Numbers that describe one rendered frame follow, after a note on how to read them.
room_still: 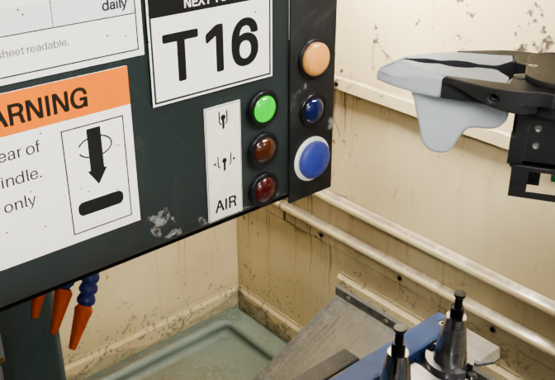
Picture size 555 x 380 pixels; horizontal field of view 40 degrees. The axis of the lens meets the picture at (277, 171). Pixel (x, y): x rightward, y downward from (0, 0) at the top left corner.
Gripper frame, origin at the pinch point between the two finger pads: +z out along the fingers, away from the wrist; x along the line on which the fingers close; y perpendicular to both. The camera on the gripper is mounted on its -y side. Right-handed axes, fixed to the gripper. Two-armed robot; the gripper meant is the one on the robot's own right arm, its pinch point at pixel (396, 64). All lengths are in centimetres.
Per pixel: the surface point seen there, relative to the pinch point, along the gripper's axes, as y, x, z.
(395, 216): 59, 87, 13
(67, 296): 23.4, -3.5, 27.7
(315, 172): 9.1, -0.3, 5.6
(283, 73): 0.9, -2.0, 7.7
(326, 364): 81, 63, 21
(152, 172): 5.1, -11.7, 13.4
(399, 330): 38.3, 21.2, 1.3
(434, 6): 15, 83, 9
